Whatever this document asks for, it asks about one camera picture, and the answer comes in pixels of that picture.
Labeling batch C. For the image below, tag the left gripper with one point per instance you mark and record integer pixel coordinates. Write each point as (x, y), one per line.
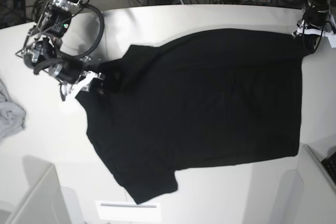
(312, 23)

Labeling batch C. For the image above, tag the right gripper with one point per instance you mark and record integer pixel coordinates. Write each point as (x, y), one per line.
(72, 71)

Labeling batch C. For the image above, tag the black T-shirt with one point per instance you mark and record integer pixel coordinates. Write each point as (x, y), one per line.
(215, 98)

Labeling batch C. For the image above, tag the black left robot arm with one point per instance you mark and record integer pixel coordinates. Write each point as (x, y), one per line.
(319, 5)

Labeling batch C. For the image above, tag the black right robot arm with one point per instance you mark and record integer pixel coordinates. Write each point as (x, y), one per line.
(42, 47)

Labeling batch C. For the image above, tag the grey crumpled cloth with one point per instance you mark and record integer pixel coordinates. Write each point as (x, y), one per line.
(12, 115)

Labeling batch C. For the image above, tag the black keyboard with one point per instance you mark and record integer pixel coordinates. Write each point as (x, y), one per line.
(330, 165)

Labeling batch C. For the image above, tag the white partition panel left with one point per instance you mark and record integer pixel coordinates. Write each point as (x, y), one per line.
(43, 203)

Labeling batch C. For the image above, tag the white partition panel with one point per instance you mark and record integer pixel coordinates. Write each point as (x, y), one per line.
(43, 203)
(317, 204)

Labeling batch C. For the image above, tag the white partition panel right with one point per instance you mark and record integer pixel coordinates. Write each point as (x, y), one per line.
(317, 204)

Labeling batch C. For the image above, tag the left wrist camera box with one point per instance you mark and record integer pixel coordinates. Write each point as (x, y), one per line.
(332, 41)

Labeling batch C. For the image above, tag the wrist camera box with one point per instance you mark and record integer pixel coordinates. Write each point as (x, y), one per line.
(332, 41)
(68, 106)

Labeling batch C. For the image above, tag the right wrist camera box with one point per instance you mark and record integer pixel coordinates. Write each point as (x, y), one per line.
(68, 106)

